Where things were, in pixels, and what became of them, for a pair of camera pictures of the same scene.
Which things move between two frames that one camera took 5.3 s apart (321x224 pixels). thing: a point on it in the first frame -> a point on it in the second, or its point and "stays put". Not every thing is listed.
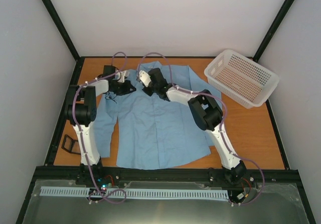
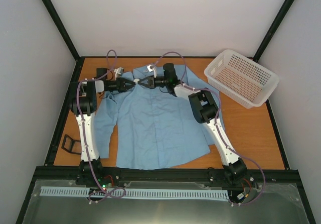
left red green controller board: x=105 y=182 stays put
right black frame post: x=278 y=20 stays put
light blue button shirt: x=149 y=132 stays put
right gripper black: x=148 y=93 -> x=151 y=85
